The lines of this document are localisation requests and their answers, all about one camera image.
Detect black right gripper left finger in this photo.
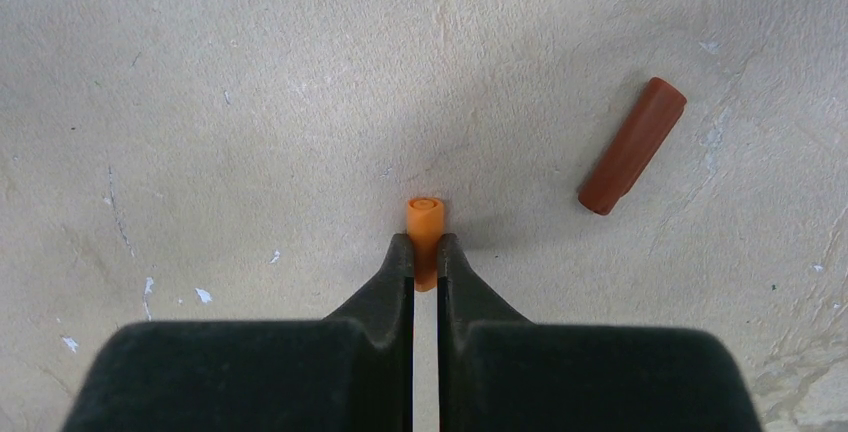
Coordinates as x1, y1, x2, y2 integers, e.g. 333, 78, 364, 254
63, 234, 414, 431

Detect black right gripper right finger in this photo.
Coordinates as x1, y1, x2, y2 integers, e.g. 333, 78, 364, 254
437, 234, 761, 431

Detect orange pen cap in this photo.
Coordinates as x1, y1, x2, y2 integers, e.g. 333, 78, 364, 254
406, 197, 445, 292

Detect brown pen cap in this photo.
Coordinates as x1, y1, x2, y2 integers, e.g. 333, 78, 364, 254
578, 77, 687, 216

